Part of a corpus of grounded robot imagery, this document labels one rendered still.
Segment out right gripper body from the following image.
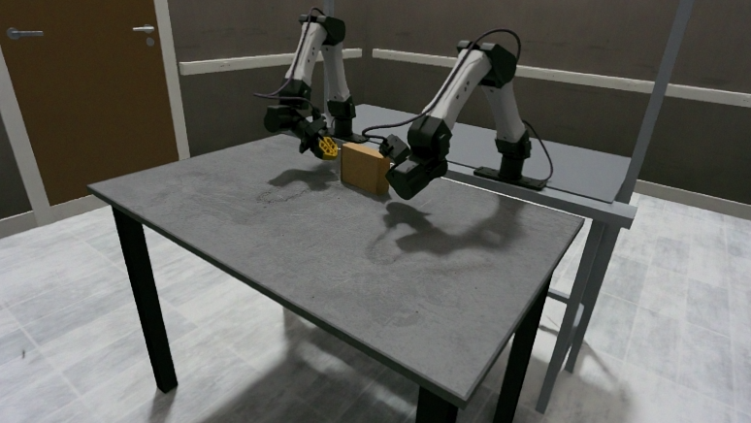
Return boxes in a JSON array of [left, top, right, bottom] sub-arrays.
[[294, 119, 336, 160]]

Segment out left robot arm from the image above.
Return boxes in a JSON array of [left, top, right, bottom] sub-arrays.
[[379, 41, 546, 200]]

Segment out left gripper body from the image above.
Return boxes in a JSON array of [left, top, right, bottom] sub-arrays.
[[385, 163, 397, 187]]

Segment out brown cardboard box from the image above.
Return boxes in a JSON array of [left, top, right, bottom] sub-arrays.
[[341, 143, 390, 196]]

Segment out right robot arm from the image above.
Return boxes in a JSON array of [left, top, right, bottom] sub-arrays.
[[264, 15, 370, 144]]

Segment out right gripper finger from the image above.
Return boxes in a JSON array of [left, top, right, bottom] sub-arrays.
[[323, 137, 338, 156], [319, 140, 337, 160]]

